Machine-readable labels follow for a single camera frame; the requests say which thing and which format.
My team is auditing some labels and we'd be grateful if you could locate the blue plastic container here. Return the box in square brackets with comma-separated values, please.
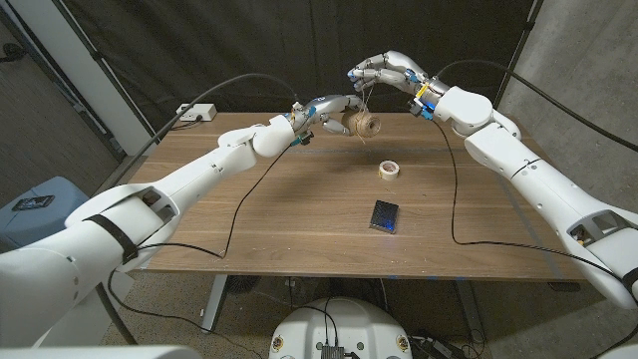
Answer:
[0, 176, 91, 250]

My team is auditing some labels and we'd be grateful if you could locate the black flat package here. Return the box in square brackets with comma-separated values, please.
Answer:
[369, 199, 400, 235]

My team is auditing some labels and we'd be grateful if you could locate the black torso cable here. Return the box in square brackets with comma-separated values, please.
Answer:
[291, 297, 341, 350]

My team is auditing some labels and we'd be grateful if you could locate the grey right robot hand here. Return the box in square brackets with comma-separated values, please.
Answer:
[347, 49, 451, 121]

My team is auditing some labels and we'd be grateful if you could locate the black wall fixture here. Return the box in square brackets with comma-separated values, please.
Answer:
[0, 42, 29, 64]

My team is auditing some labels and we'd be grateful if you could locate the black backdrop frame pole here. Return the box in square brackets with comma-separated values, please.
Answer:
[52, 0, 161, 145]
[490, 0, 544, 115]

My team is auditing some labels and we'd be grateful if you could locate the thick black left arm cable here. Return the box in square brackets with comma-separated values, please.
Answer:
[92, 73, 300, 346]

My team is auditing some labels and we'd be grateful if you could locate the light grey table leg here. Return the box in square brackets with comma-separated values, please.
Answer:
[200, 274, 230, 335]

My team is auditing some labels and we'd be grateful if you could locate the white power outlet box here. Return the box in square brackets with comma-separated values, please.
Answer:
[175, 103, 218, 123]

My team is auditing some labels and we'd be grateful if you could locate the jute twine strand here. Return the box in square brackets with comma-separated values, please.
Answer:
[358, 85, 375, 146]

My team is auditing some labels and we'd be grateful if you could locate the black round fan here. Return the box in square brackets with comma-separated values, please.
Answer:
[226, 275, 261, 295]

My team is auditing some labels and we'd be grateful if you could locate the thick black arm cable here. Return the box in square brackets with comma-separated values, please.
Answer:
[92, 73, 300, 346]
[436, 59, 638, 154]

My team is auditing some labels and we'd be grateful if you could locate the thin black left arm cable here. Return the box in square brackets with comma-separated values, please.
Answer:
[107, 139, 306, 359]

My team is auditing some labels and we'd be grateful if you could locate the brown jute twine spool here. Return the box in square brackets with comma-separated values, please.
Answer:
[341, 109, 383, 140]

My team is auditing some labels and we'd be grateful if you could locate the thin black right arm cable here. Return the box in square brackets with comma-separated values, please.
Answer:
[431, 119, 638, 290]

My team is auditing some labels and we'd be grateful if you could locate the white adhesive tape roll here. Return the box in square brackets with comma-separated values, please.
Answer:
[378, 160, 401, 181]

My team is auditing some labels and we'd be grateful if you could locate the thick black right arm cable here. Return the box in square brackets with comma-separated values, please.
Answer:
[436, 59, 638, 154]

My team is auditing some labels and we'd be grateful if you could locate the black backdrop curtain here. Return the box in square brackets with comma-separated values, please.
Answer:
[52, 0, 544, 141]

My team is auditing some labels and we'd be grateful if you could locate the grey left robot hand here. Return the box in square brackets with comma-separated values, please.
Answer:
[291, 94, 366, 146]

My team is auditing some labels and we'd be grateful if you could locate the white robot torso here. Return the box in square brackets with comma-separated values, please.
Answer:
[267, 297, 414, 359]

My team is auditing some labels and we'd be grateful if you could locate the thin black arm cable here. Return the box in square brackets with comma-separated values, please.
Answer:
[431, 119, 638, 290]
[107, 139, 306, 359]

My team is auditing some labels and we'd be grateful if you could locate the black outlet box cord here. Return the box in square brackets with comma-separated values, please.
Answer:
[168, 115, 204, 132]

